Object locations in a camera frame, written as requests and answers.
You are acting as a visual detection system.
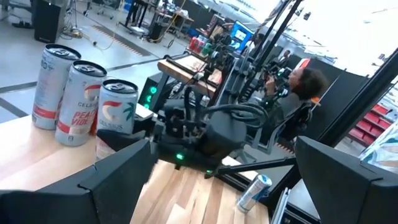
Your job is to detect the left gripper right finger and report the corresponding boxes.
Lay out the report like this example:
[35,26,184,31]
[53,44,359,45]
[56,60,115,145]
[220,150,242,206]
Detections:
[294,136,398,224]

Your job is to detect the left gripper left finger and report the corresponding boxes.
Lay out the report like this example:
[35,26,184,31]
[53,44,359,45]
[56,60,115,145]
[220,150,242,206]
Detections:
[0,139,154,224]

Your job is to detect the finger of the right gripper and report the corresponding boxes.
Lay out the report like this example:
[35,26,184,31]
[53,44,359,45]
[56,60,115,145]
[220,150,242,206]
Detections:
[96,129,156,152]

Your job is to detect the white Celsius can palm print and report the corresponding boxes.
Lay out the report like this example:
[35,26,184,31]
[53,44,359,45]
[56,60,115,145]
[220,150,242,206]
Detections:
[95,78,139,161]

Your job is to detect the white Celsius Peach Vibe can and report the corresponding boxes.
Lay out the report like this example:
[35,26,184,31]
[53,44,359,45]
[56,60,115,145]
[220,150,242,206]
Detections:
[31,44,82,131]
[55,60,108,147]

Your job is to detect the green beverage can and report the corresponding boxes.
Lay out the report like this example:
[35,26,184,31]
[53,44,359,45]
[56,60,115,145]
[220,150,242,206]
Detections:
[201,42,214,57]

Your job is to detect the red beverage can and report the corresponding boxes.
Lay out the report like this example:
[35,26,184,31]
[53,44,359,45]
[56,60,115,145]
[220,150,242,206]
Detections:
[188,36,205,53]

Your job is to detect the black computer green lights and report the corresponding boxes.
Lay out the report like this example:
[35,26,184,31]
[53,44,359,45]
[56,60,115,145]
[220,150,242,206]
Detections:
[138,72,167,110]

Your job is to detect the wooden neighbouring table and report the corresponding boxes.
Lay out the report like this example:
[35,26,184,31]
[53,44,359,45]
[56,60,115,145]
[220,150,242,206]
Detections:
[157,54,224,99]

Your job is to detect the red storage bins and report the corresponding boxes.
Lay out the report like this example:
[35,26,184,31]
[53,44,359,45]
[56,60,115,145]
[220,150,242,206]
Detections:
[348,102,392,147]

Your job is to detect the slim blue silver can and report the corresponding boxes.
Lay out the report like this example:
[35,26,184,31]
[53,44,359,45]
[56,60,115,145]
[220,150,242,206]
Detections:
[236,174,273,214]

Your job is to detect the orange striped floor mat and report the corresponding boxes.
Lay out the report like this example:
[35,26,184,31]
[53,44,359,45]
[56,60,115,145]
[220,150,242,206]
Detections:
[92,24,153,57]

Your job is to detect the black waste bin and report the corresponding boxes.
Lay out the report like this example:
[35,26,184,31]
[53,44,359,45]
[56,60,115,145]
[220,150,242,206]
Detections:
[148,21,169,41]

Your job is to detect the blue screen monitor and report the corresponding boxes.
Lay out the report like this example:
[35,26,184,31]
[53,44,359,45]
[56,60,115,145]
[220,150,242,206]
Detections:
[229,21,255,52]

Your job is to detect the person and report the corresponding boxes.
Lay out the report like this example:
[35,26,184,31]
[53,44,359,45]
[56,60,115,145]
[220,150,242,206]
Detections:
[264,67,331,147]

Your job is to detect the black computer tower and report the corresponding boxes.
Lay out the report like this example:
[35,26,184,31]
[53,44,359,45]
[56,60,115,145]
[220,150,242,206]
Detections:
[33,0,68,44]

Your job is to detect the silver frame bracket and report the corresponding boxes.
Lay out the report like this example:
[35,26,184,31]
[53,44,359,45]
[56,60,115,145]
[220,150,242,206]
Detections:
[270,186,292,224]

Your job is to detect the black overhead rig frame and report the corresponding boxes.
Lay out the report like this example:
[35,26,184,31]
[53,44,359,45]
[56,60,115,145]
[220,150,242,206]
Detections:
[217,0,398,224]

